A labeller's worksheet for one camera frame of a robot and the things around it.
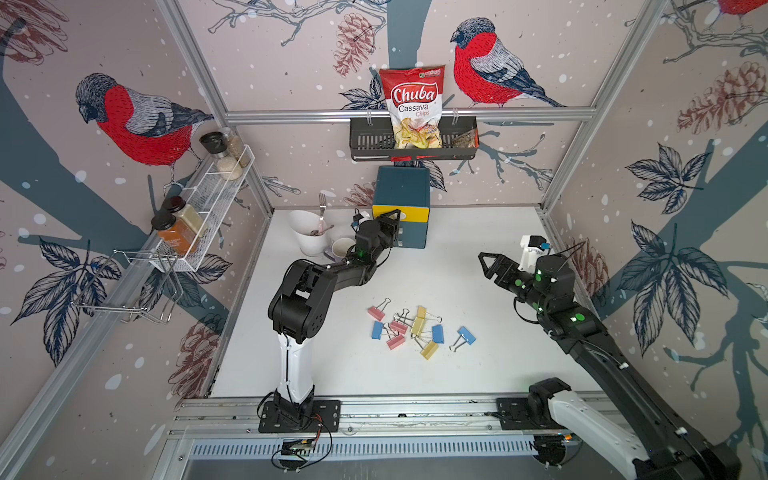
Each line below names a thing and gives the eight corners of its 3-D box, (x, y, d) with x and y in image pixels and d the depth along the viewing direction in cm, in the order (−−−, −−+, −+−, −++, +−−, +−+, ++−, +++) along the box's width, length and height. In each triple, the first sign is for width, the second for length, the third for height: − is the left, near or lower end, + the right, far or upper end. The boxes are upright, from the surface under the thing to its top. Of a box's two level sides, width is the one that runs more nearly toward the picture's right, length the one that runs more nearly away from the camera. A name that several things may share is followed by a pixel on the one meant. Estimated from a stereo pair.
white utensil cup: (292, 258, 106) (282, 236, 96) (299, 232, 113) (290, 210, 104) (327, 257, 105) (320, 236, 96) (331, 232, 113) (325, 210, 104)
